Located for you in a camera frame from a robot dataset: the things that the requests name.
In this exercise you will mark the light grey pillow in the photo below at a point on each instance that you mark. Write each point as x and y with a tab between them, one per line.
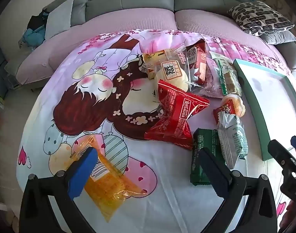
59	19

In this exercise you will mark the round pastry clear packet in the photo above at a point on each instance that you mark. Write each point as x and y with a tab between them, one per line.
232	103

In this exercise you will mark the blue cloth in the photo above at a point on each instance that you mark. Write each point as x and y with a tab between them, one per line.
32	37

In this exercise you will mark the silver and green snack packet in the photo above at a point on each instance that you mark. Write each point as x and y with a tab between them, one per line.
231	138

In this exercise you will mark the pink snack packet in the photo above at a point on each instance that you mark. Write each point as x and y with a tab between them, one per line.
211	82

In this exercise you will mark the pink sofa cover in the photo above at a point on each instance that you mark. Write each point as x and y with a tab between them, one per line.
138	21

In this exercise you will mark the printed cartoon blanket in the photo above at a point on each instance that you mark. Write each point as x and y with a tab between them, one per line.
84	116

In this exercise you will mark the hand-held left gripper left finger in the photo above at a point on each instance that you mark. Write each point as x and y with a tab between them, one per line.
82	172

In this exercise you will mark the white box with teal rim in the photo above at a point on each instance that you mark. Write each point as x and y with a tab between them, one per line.
266	94

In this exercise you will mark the black and white patterned cushion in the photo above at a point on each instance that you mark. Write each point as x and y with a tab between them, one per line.
259	17

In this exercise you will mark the dark red snack packet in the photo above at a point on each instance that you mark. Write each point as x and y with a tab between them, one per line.
192	53

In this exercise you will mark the yellow packet with red label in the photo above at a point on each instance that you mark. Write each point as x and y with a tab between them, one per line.
152	72

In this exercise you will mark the person's right hand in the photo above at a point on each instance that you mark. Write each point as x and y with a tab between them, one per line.
286	219

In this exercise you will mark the silver clear snack packet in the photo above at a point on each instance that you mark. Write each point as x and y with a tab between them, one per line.
194	77

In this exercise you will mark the clear bun packet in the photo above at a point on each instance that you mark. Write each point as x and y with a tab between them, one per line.
172	80

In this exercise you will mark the dark clothes pile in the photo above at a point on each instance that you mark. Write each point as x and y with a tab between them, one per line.
36	21

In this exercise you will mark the large red snack packet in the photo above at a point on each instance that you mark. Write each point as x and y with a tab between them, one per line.
177	116

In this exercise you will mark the dark grey cushion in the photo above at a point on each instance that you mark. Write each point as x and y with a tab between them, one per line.
281	37

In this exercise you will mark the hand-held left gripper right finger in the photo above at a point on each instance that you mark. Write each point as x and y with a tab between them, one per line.
214	172

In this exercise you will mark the orange and cream snack packet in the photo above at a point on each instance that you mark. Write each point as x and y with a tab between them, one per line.
154	57

